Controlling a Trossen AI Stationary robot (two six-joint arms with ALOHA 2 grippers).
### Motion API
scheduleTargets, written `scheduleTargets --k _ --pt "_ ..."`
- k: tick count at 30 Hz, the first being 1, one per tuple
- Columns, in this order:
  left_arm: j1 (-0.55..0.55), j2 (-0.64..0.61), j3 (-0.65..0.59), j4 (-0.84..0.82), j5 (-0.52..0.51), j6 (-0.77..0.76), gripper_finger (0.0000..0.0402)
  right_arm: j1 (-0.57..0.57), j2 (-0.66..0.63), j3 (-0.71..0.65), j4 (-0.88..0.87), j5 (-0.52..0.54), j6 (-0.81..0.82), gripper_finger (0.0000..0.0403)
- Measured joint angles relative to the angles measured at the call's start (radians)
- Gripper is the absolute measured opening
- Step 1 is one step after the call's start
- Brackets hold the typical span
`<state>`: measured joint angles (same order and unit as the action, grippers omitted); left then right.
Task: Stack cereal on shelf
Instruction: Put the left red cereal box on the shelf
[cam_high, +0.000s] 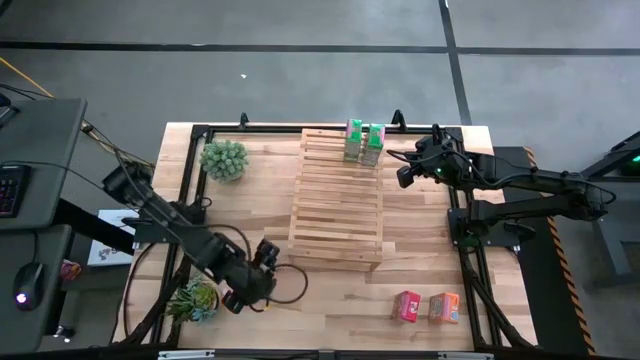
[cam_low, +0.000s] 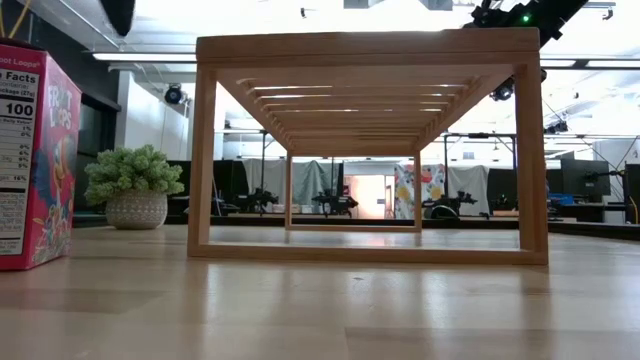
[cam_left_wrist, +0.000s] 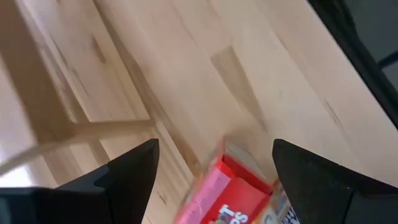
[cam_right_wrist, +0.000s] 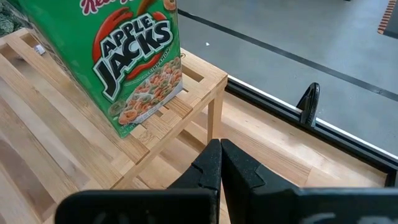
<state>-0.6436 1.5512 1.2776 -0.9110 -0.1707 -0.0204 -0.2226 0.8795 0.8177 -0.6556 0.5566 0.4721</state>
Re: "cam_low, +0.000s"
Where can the ceiling strip light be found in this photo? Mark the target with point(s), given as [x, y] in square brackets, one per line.
[140, 57]

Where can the black monitor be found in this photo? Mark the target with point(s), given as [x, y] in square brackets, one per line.
[575, 175]

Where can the light grey hanging cloth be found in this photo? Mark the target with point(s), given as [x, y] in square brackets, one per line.
[270, 177]

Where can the blue bin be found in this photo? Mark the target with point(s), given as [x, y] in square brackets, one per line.
[562, 199]

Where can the black ceiling spotlight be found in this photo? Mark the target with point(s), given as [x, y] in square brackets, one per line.
[502, 91]
[557, 127]

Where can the pink Froot Loops cereal box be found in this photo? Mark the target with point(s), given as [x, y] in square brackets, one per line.
[50, 175]

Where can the black background robot arm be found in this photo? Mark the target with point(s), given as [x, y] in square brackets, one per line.
[335, 202]
[257, 197]
[445, 205]

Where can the slatted wooden shelf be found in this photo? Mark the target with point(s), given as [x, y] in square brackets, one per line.
[350, 47]

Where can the colourful floral hanging cloth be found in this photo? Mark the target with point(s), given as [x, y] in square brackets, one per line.
[432, 185]

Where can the plain white hanging cloth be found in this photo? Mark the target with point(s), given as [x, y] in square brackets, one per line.
[470, 182]

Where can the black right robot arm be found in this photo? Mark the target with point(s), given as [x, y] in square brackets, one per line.
[555, 17]

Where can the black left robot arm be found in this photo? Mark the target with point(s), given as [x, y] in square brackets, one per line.
[120, 15]

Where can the black ceiling camera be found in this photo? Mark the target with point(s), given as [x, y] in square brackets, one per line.
[173, 95]

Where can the bushy green plant patterned pot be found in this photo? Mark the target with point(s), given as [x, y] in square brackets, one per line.
[135, 190]

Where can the black metal cloth rack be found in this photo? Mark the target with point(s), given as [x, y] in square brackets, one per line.
[480, 135]

